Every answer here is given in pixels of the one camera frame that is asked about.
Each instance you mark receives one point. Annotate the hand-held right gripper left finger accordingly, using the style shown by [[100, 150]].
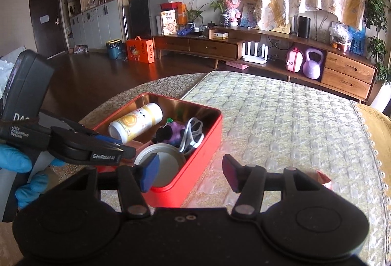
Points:
[[149, 172]]

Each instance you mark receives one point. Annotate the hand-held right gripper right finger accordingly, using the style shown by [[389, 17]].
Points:
[[230, 172]]

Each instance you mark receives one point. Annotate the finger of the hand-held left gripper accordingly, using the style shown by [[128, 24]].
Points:
[[107, 140], [129, 151]]

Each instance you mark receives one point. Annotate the round mirror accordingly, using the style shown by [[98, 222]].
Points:
[[168, 165]]

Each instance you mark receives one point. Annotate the white and yellow bottle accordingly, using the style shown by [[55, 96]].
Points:
[[134, 124]]

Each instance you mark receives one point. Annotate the red tin box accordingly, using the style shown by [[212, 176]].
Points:
[[171, 195]]

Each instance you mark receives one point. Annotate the purple grape toy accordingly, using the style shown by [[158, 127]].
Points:
[[175, 134]]

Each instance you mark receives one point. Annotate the black and silver tool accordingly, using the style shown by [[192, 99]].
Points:
[[192, 134]]

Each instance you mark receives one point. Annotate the person's left hand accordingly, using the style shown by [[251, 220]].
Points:
[[15, 159]]

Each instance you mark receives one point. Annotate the white bag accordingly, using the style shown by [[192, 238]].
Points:
[[6, 70]]

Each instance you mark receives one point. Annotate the gold brocade tablecloth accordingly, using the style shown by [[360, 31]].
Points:
[[122, 98]]

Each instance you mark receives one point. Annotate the dark wooden door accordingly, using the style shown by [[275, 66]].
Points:
[[47, 27]]

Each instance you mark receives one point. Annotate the pair of shoes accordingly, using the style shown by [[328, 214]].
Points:
[[78, 48]]

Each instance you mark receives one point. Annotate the quilted cream table cover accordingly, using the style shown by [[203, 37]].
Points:
[[290, 131]]

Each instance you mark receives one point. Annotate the teal bucket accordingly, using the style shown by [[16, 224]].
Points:
[[114, 50]]

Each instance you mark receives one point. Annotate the orange gift box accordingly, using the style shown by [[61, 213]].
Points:
[[139, 52]]

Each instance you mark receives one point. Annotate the red packet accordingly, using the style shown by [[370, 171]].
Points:
[[325, 180]]

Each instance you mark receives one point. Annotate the pink flat box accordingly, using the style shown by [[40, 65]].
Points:
[[236, 65]]

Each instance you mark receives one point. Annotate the white router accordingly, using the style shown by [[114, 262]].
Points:
[[255, 58]]

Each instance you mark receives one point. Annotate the wooden tv cabinet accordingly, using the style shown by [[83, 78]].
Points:
[[210, 47]]

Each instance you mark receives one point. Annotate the pink backpack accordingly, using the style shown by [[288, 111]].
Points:
[[294, 61]]

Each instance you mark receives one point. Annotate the grey fridge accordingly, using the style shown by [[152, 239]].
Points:
[[145, 17]]

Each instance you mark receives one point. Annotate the purple kettlebell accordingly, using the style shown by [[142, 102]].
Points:
[[312, 69]]

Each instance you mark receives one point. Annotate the printed snack bag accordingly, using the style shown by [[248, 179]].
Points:
[[169, 23]]

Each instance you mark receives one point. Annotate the small white box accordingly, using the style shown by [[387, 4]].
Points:
[[220, 36]]

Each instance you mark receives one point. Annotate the small potted plant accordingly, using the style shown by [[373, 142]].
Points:
[[191, 25]]

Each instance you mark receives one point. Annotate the black teapot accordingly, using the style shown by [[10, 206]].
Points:
[[211, 30]]

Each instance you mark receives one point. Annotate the plant in striped pot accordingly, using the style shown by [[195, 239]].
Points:
[[224, 20]]

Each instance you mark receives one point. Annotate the blue picture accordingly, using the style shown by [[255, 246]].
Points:
[[249, 17]]

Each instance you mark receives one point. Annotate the black speaker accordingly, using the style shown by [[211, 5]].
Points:
[[304, 27]]

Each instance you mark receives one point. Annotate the pink doll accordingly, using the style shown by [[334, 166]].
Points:
[[235, 6]]

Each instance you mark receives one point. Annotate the clear plastic bag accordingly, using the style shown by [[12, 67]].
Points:
[[339, 35]]

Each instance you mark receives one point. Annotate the blue box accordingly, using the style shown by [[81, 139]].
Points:
[[357, 41]]

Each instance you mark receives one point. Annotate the indoor tree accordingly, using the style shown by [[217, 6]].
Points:
[[377, 15]]

